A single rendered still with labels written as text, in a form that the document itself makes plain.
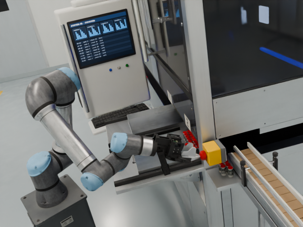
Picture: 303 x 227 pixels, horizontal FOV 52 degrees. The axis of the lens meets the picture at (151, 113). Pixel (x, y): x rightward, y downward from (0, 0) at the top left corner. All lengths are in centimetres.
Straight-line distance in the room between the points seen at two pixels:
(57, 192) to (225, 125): 83
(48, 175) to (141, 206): 124
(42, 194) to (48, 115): 49
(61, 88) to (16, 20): 558
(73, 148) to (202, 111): 52
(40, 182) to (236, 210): 93
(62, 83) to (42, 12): 549
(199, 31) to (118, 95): 121
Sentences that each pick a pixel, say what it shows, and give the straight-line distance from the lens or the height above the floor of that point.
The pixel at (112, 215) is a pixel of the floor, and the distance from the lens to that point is 262.
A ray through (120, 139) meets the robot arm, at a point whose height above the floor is 118.
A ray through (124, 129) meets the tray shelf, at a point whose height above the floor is 88.
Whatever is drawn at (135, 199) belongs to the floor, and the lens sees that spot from 269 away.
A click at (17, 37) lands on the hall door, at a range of 687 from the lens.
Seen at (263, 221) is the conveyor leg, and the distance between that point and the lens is 142.
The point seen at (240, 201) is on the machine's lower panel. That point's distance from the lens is 162.
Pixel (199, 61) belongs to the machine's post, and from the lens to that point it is 119.
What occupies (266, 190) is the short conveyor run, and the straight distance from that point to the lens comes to 123.
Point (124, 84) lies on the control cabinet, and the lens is 225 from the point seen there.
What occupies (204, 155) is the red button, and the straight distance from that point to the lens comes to 128.
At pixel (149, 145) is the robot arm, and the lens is 117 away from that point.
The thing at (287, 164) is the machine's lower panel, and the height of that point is 78.
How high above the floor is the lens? 174
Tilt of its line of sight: 26 degrees down
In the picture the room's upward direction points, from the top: 11 degrees counter-clockwise
